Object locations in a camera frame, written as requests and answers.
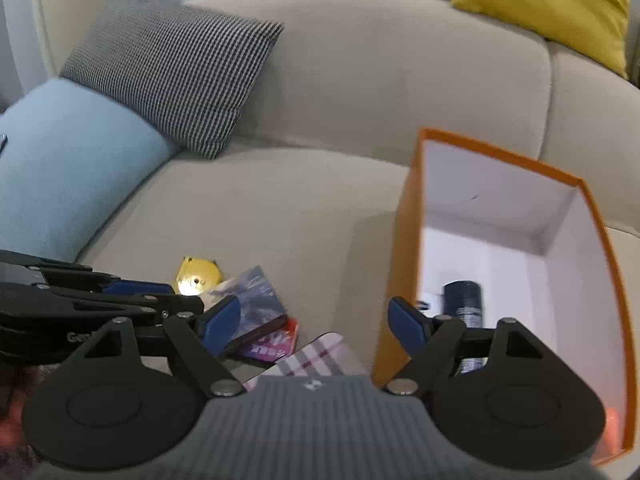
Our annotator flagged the yellow pillow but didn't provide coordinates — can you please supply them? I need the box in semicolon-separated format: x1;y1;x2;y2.
450;0;632;80

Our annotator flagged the magenta box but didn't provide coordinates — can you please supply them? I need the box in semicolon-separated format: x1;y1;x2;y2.
239;317;301;362

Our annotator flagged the yellow round tape measure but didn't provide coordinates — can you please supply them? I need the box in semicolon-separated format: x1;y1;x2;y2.
176;256;222;297

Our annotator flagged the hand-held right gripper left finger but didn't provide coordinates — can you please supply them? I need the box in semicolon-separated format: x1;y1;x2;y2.
62;296;242;397

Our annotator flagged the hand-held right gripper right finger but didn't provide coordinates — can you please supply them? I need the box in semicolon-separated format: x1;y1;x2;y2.
387;297;547;395

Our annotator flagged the plaid box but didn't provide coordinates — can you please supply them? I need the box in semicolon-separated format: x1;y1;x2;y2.
242;332;369;394

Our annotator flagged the black spray can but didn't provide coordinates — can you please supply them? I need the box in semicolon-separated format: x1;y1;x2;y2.
442;280;489;376

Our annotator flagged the beige sofa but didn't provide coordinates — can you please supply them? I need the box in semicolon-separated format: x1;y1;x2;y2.
0;0;640;411

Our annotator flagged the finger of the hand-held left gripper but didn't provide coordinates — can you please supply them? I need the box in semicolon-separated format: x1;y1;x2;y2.
45;292;205;323
30;260;177;297

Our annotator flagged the grey checked pillow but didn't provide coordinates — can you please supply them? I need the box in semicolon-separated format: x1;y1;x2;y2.
60;0;285;160

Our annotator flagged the light blue pillow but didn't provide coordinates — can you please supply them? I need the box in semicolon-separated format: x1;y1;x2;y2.
0;77;181;264

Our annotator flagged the orange cardboard box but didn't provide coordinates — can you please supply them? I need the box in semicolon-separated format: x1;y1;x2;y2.
372;127;639;466

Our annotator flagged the purple cloth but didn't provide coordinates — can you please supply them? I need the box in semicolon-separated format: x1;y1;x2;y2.
0;440;41;480

